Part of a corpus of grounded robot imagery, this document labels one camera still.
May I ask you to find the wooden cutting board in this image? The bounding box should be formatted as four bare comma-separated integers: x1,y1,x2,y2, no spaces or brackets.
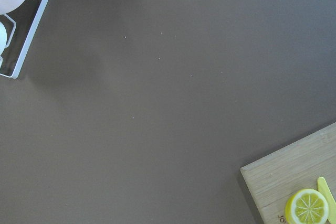
240,124,335,223

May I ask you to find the lemon slice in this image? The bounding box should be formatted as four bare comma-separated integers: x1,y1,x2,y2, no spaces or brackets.
285,189,329,224

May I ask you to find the white cup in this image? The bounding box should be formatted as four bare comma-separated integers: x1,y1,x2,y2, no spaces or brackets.
0,22,7,55

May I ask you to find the yellow plastic knife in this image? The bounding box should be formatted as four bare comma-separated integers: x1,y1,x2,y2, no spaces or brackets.
317,177,336,224

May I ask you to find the white wire cup rack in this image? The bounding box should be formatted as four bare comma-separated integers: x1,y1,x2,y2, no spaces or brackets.
1,0,49,79

